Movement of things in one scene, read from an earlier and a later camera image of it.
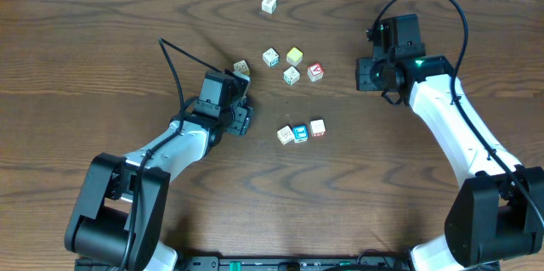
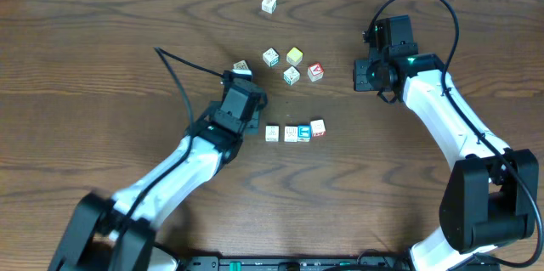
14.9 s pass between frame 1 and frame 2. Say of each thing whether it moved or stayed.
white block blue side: moved
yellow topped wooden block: stayed
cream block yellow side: stayed
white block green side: stayed
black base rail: stayed
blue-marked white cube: moved
